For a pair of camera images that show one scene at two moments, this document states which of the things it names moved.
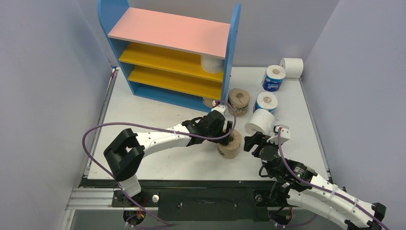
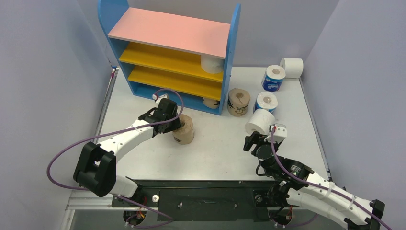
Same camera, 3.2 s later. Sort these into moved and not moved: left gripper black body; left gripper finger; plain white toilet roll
Moved: left gripper black body
Not moved: left gripper finger; plain white toilet roll
